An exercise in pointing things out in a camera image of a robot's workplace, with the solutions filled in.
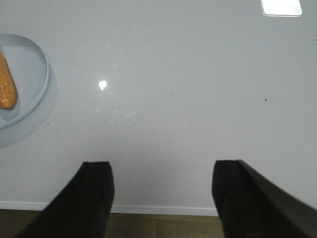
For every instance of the orange plastic corn cob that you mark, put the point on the orange plastic corn cob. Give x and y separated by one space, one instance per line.
8 94

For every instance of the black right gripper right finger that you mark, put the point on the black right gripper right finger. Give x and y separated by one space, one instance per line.
250 206

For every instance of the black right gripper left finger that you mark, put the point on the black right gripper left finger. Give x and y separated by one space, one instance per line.
81 209

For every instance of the light blue round plate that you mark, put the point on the light blue round plate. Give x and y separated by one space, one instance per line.
29 68

